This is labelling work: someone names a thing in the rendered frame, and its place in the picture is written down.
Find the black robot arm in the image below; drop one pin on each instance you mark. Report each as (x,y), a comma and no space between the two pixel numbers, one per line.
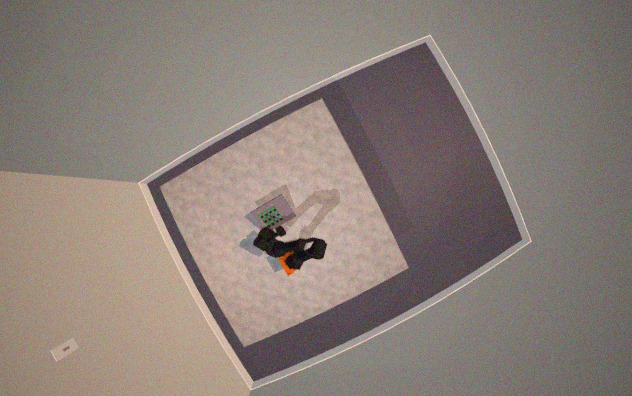
(280,248)

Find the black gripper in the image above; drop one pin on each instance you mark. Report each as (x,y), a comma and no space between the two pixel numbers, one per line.
(279,232)

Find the pinkish-mauve switch panel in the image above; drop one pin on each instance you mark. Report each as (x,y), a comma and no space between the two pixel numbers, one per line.
(273,213)

